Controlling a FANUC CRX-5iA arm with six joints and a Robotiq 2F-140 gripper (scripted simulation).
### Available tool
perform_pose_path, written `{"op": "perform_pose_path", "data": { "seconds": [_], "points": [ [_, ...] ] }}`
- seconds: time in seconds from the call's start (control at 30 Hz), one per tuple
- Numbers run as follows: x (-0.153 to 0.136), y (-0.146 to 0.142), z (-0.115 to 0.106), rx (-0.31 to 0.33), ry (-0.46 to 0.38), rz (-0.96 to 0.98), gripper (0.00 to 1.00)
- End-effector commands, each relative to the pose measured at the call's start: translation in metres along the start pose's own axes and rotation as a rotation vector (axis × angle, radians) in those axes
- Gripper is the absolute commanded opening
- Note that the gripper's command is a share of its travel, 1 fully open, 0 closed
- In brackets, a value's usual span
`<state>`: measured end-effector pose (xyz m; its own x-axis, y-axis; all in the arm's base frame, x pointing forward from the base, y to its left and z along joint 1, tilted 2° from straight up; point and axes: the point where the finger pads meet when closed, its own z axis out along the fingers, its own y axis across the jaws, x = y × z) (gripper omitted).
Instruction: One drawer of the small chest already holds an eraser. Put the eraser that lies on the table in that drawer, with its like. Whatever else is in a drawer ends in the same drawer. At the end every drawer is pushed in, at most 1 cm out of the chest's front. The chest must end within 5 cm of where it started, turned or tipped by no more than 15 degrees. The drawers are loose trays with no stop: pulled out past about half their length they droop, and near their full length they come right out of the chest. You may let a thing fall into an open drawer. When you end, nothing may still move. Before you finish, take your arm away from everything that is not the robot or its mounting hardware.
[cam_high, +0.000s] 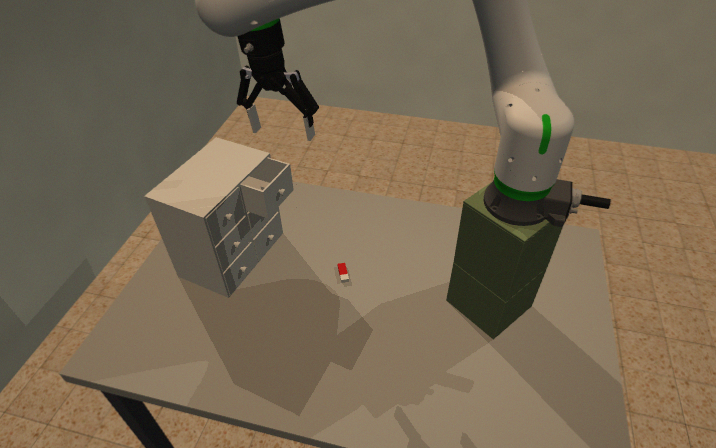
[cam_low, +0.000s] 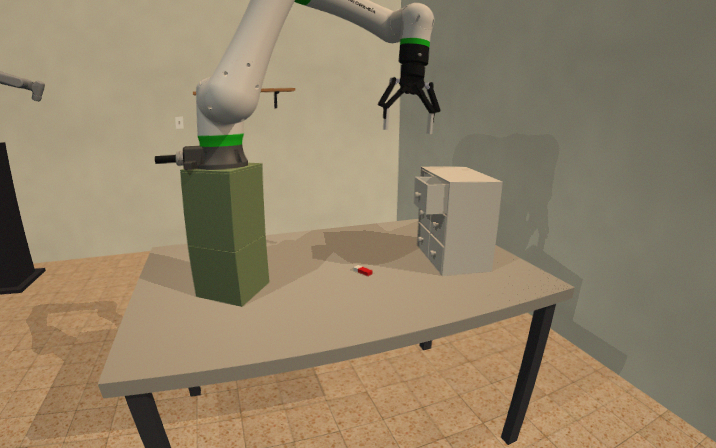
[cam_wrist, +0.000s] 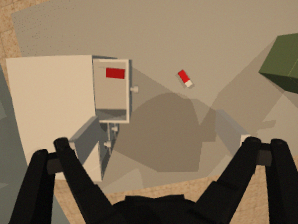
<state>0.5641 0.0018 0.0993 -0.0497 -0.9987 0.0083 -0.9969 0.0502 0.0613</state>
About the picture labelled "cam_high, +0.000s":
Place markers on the small beige chest of drawers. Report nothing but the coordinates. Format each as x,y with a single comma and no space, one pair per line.
181,203

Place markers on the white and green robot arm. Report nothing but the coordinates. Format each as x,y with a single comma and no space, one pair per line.
535,124

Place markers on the grey drawer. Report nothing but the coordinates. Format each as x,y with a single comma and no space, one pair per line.
240,268
221,219
267,236
233,243
256,222
265,202

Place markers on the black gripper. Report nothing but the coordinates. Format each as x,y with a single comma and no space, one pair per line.
274,80

